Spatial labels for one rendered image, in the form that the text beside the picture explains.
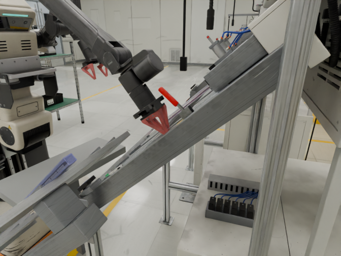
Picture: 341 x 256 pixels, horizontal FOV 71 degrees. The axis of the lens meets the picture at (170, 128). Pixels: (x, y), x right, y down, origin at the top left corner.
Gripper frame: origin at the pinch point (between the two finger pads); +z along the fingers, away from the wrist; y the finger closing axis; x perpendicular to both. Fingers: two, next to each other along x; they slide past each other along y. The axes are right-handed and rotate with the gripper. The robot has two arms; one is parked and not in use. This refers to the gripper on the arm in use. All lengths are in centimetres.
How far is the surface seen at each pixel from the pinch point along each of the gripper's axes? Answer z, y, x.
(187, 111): -2.6, -6.9, -11.7
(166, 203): 52, 59, 64
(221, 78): -4.9, -5.8, -22.4
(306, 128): 76, 135, -29
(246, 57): -5.7, -5.7, -29.0
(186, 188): 47, 60, 44
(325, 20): -1, 17, -48
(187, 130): 0.8, -9.9, -10.3
